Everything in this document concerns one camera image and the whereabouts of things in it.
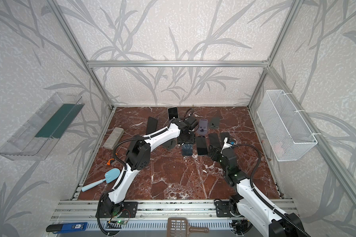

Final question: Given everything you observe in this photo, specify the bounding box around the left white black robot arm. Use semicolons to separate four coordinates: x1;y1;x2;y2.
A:
96;116;198;220

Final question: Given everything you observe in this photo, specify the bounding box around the black phone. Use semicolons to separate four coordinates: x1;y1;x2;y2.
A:
182;144;193;157
145;117;158;135

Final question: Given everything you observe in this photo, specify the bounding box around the white-edged phone at back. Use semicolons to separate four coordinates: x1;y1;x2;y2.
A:
168;107;179;120

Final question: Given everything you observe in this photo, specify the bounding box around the teal-edged phone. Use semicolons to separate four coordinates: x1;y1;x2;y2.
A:
196;136;208;156

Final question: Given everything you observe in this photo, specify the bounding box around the clear plastic wall bin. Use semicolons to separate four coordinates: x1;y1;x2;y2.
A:
0;92;85;161

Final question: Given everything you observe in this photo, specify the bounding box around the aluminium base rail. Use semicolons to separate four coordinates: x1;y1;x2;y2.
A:
48;199;303;237

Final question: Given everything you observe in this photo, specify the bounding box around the teal phone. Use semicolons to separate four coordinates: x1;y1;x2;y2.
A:
220;132;231;144

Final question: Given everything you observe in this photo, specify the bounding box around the purple-edged phone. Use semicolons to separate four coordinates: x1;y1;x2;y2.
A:
208;133;222;149

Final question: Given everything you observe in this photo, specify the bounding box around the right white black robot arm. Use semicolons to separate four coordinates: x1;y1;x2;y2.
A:
215;143;309;237

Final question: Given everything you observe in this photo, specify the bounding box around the grey stone block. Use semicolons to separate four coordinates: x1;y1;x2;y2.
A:
103;127;124;150

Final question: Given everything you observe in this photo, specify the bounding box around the purple-grey stand back right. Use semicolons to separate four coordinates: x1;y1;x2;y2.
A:
196;119;208;136

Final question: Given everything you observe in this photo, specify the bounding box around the light blue plastic trowel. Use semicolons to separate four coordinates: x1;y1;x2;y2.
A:
81;168;120;192

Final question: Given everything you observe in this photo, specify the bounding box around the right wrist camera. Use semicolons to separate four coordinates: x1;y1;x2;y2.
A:
222;137;235;151

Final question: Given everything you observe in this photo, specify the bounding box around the brown plastic scoop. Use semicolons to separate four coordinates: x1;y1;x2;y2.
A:
167;217;209;237

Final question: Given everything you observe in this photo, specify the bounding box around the white wire mesh basket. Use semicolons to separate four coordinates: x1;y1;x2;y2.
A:
257;90;317;162

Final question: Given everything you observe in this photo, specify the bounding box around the blue black tool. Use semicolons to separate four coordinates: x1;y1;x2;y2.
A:
45;222;88;234

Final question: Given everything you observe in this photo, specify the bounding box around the dark grey front stand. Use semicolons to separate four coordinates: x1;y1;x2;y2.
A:
209;117;221;129

